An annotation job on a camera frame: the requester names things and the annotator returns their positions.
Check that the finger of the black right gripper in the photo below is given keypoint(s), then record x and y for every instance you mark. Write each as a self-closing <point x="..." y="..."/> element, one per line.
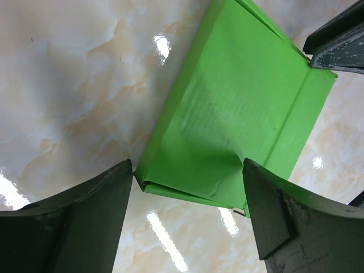
<point x="340" y="24"/>
<point x="344" y="53"/>

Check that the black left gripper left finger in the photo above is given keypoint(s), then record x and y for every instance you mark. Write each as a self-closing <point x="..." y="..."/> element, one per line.
<point x="76" y="230"/>

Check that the green paper box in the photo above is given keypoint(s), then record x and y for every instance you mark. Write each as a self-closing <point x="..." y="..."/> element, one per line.
<point x="244" y="91"/>

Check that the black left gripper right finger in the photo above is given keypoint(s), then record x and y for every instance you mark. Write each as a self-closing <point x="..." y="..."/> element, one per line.
<point x="297" y="230"/>

